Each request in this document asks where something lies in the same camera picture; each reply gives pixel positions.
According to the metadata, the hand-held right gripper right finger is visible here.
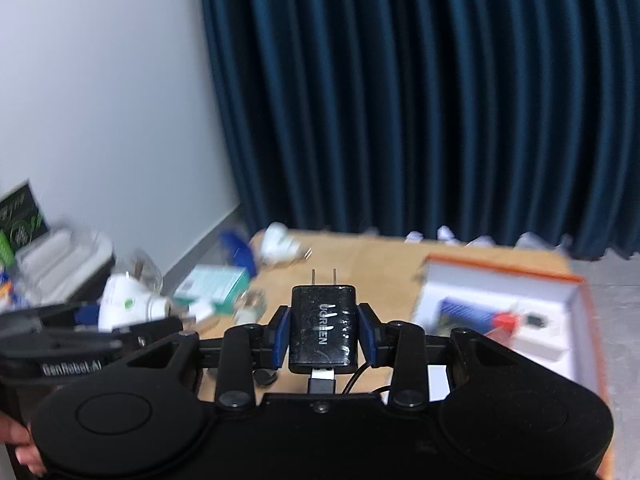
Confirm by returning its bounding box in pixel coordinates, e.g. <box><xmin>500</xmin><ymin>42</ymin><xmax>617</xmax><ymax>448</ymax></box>
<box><xmin>356</xmin><ymin>303</ymin><xmax>526</xmax><ymax>409</ymax></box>

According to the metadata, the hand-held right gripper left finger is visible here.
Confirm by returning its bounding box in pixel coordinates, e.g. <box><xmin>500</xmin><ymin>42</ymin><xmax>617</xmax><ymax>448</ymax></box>
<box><xmin>125</xmin><ymin>304</ymin><xmax>293</xmax><ymax>409</ymax></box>

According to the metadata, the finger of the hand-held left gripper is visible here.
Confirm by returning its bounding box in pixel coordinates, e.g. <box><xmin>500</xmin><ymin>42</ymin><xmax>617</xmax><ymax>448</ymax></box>
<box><xmin>0</xmin><ymin>301</ymin><xmax>104</xmax><ymax>334</ymax></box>
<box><xmin>50</xmin><ymin>316</ymin><xmax>185</xmax><ymax>357</ymax></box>

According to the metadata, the white lamp socket adapter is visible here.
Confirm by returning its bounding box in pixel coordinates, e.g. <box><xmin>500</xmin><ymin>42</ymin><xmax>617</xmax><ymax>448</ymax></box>
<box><xmin>97</xmin><ymin>271</ymin><xmax>174</xmax><ymax>332</ymax></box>
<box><xmin>260</xmin><ymin>222</ymin><xmax>302</xmax><ymax>267</ymax></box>

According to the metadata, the black USB charger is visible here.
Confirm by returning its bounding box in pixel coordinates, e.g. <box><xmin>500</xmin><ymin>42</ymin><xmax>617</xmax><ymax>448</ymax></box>
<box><xmin>287</xmin><ymin>269</ymin><xmax>359</xmax><ymax>375</ymax></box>

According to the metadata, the black USB cable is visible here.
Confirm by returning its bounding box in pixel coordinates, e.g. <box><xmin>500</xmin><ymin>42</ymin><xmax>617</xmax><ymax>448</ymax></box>
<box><xmin>307</xmin><ymin>360</ymin><xmax>397</xmax><ymax>397</ymax></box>

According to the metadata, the clear plastic bottle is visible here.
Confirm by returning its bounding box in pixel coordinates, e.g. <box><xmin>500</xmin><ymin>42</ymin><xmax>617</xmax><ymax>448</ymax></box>
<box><xmin>117</xmin><ymin>247</ymin><xmax>164</xmax><ymax>292</ymax></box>

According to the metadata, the white teal bandage box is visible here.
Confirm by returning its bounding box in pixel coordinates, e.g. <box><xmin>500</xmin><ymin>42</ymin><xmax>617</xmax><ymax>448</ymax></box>
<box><xmin>174</xmin><ymin>265</ymin><xmax>251</xmax><ymax>314</ymax></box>

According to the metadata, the orange cardboard box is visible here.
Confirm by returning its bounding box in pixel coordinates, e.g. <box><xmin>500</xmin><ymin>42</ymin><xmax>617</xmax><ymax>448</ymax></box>
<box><xmin>412</xmin><ymin>254</ymin><xmax>618</xmax><ymax>480</ymax></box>

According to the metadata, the person's left hand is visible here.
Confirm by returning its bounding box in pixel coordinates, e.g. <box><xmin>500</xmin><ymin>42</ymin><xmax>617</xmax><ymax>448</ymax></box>
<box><xmin>0</xmin><ymin>410</ymin><xmax>49</xmax><ymax>477</ymax></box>

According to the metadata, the small clear plastic object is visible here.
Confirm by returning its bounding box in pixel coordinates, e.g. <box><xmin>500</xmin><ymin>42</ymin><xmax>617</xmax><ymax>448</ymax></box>
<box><xmin>232</xmin><ymin>289</ymin><xmax>269</xmax><ymax>324</ymax></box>

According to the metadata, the small white object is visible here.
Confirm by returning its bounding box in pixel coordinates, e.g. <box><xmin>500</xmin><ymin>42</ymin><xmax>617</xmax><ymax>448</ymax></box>
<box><xmin>186</xmin><ymin>299</ymin><xmax>217</xmax><ymax>324</ymax></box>

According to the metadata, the white moulded tray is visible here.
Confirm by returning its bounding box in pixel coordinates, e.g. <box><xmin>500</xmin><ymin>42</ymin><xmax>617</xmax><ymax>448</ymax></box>
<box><xmin>14</xmin><ymin>229</ymin><xmax>117</xmax><ymax>307</ymax></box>

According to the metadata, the blue printed box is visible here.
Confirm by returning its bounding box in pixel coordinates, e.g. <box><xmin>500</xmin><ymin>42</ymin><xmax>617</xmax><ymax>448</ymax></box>
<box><xmin>219</xmin><ymin>230</ymin><xmax>257</xmax><ymax>277</ymax></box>

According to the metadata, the blue ribbed block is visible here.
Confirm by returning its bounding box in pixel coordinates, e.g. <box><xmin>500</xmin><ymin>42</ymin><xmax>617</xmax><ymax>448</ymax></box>
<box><xmin>439</xmin><ymin>297</ymin><xmax>501</xmax><ymax>334</ymax></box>

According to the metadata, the black box with green print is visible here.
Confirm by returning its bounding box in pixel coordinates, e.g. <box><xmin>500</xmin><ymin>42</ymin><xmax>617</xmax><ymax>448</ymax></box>
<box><xmin>0</xmin><ymin>179</ymin><xmax>51</xmax><ymax>257</ymax></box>

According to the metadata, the small red object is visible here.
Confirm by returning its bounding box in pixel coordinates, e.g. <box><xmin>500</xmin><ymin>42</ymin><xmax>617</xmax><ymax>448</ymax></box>
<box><xmin>492</xmin><ymin>310</ymin><xmax>522</xmax><ymax>334</ymax></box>

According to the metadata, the dark blue curtain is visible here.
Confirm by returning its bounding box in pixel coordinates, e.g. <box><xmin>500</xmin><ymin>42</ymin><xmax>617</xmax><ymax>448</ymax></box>
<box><xmin>196</xmin><ymin>0</ymin><xmax>640</xmax><ymax>262</ymax></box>

